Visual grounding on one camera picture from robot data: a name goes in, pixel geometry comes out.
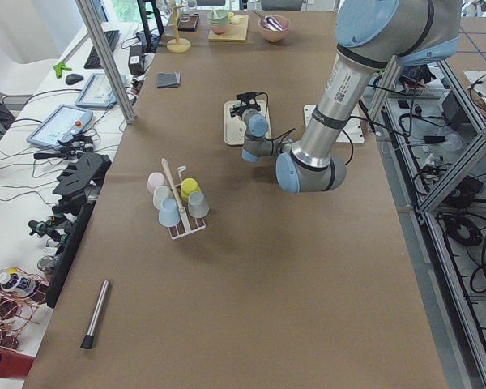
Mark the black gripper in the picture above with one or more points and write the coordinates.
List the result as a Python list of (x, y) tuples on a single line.
[(238, 112)]

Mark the cream rabbit tray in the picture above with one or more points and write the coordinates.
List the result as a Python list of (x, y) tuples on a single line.
[(235, 127)]

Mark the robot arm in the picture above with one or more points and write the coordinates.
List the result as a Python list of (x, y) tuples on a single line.
[(368, 34)]

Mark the yellow cup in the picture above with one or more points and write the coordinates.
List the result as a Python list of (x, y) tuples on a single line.
[(188, 186)]

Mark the wooden cup tree stand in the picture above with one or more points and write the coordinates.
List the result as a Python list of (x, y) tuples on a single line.
[(177, 44)]

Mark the grey cup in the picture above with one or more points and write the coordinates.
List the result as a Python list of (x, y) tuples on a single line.
[(197, 204)]

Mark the pink cup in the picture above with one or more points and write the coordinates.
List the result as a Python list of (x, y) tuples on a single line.
[(154, 180)]

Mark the cream white cup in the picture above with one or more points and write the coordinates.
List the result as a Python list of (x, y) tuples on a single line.
[(160, 194)]

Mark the light blue cup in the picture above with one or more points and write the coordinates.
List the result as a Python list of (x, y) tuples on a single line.
[(169, 215)]

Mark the wooden cutting board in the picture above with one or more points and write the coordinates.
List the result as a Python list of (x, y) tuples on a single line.
[(236, 33)]

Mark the grey folded cloth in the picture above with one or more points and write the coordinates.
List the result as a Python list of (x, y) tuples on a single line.
[(168, 80)]

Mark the pink ice bowl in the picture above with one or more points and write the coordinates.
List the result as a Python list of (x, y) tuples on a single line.
[(274, 36)]

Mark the green stacked bowls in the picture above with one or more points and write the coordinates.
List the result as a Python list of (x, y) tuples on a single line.
[(218, 21)]

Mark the metal ice scoop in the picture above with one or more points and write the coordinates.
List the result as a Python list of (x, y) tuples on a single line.
[(270, 22)]

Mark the blue teach pendant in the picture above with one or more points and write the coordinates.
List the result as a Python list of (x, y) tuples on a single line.
[(97, 93), (60, 126)]

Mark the black computer mouse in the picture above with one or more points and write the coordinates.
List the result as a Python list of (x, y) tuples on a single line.
[(73, 79)]

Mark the silver metal pen tube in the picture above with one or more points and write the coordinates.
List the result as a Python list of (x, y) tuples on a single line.
[(88, 340)]

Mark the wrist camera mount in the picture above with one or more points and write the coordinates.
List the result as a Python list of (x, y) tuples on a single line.
[(248, 98)]

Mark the wooden rack handle rod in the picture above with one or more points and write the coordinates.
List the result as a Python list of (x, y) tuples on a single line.
[(169, 177)]

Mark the white wire cup rack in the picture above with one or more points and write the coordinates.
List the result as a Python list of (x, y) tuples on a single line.
[(188, 224)]

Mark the copper wire basket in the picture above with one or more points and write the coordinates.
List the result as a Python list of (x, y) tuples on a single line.
[(21, 294)]

